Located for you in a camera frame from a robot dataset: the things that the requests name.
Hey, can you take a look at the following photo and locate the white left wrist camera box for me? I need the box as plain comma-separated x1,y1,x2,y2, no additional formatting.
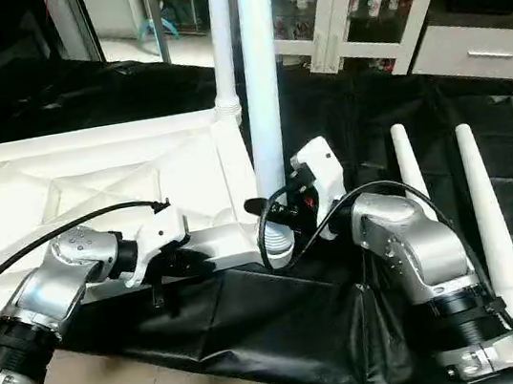
114,200,197,290

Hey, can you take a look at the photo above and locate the white plastic table top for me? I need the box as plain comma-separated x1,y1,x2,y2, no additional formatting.
0,96,305,325

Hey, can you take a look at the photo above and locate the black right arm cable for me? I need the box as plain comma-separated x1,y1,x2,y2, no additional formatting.
248,154,493,337

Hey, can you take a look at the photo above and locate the white drawer unit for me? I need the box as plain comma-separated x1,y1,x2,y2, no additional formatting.
403,12,513,102

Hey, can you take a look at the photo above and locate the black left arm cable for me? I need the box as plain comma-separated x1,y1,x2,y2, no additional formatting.
0,195,182,305

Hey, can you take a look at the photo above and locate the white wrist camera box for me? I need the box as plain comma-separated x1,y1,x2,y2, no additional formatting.
114,200,197,290
285,133,353,237

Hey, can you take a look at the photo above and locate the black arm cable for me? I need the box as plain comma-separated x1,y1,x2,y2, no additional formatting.
0,195,182,305
248,154,493,337

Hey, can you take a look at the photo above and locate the white plastic table leg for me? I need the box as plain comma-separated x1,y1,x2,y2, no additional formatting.
223,0,315,272
200,0,252,128
452,116,513,343
388,119,442,231

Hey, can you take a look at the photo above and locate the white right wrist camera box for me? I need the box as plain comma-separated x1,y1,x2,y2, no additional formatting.
285,133,353,237

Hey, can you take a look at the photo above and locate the black work mat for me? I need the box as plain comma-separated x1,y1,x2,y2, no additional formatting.
0,0,513,384

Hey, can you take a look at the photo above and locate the teal stand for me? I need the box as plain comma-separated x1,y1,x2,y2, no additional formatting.
130,0,182,49

